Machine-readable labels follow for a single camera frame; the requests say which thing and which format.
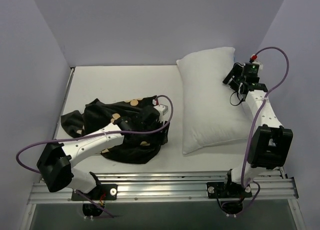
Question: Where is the black floral pillowcase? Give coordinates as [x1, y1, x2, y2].
[60, 96, 170, 166]

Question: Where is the white pillow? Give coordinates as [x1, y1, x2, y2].
[176, 47, 252, 155]

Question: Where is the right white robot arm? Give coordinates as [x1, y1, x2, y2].
[222, 62, 293, 196]

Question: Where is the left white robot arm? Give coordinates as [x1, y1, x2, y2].
[36, 104, 169, 199]

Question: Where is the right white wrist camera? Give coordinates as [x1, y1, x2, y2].
[249, 54, 264, 71]

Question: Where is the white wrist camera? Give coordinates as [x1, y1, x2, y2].
[249, 54, 264, 71]
[152, 100, 169, 122]

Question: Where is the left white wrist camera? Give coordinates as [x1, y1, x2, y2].
[152, 100, 169, 122]

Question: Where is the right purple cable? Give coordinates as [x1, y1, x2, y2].
[219, 46, 291, 217]

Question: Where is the purple cable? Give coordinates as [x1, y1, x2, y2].
[219, 46, 291, 217]
[15, 95, 174, 218]

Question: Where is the aluminium front rail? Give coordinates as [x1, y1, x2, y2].
[27, 172, 300, 204]

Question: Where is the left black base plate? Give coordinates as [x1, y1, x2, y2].
[71, 183, 118, 201]

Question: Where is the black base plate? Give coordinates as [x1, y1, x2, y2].
[206, 181, 253, 198]
[71, 183, 118, 201]

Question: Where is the left aluminium side rail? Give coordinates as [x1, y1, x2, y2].
[53, 67, 75, 139]

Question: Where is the aluminium side rail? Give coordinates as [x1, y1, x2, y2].
[53, 67, 75, 139]
[278, 167, 288, 179]

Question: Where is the right aluminium side rail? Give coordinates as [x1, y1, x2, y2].
[278, 167, 288, 179]

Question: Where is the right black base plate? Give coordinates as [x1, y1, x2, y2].
[206, 181, 253, 198]

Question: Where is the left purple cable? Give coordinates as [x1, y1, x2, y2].
[15, 95, 174, 218]

